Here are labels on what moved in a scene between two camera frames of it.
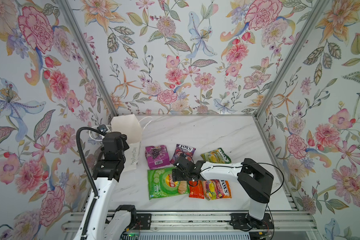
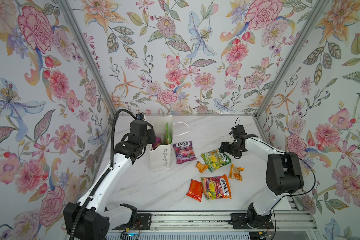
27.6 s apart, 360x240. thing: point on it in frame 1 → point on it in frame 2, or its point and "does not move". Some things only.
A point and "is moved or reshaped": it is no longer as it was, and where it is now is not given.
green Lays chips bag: [161, 184] → [167, 139]
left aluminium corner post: [88, 56] does not move
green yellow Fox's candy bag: [217, 156] does not move
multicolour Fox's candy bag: [217, 189] does not move
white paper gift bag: [129, 126] is moved or reshaped
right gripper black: [180, 169] → [228, 147]
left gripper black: [115, 144] → [151, 137]
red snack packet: [196, 189] does not move
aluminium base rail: [198, 221] does not move
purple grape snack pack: [157, 156] → [157, 143]
